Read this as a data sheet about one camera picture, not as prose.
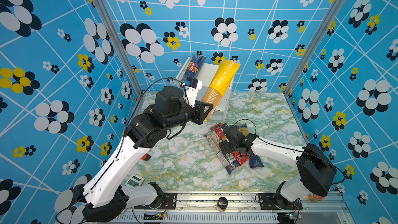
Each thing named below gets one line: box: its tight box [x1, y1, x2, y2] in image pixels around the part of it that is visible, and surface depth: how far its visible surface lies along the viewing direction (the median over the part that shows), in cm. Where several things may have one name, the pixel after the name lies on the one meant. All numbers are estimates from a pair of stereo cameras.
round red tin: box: [303, 193, 325, 202], surface depth 74 cm
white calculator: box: [124, 173, 145, 188], surface depth 80 cm
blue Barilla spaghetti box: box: [181, 54, 207, 83], surface depth 84 cm
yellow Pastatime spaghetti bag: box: [201, 59, 241, 122], surface depth 57 cm
